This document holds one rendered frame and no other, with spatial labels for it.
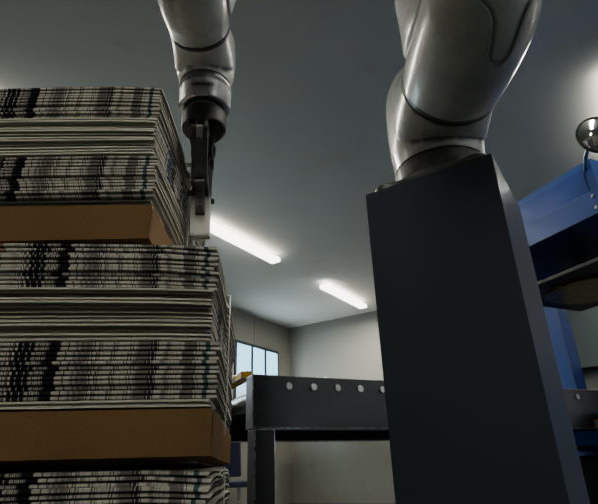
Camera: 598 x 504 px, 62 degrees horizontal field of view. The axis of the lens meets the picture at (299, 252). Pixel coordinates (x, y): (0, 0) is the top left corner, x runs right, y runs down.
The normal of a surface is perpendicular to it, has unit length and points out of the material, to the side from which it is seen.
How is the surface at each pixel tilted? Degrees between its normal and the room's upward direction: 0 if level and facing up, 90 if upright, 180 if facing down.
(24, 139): 90
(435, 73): 134
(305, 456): 90
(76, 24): 180
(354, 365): 90
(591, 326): 90
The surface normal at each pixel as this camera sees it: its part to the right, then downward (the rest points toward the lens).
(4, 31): 0.03, 0.91
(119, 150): 0.02, -0.40
